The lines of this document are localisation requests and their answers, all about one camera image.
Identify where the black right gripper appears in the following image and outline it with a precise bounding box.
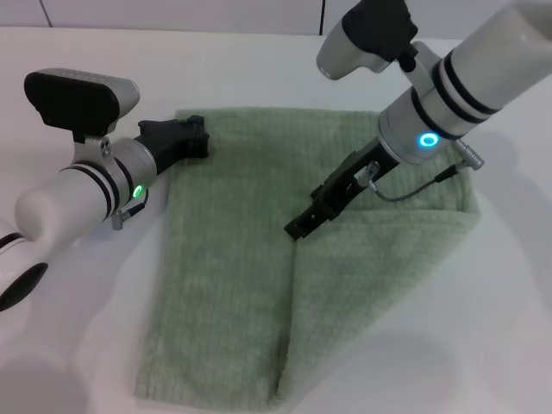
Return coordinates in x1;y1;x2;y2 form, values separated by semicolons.
284;140;405;240

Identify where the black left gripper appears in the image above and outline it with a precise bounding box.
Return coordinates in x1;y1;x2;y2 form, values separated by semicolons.
137;114;211;178

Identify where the green terry towel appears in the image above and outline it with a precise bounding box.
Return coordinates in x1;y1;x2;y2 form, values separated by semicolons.
133;106;482;409

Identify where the clear plastic plug connector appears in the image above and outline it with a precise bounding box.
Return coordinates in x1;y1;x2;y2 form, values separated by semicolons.
356;160;381;183

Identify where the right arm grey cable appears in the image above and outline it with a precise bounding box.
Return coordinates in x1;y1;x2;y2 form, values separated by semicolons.
366;138;486;202

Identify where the left arm black cable plug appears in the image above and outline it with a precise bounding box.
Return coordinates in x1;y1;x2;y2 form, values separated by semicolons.
110;200;150;232

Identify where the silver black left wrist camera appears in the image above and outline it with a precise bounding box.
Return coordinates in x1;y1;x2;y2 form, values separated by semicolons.
23;67;141;146

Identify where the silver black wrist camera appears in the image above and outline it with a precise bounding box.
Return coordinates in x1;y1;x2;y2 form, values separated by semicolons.
316;0;422;82
23;67;141;146

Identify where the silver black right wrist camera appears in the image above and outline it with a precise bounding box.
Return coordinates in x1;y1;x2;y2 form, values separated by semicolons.
316;0;422;82

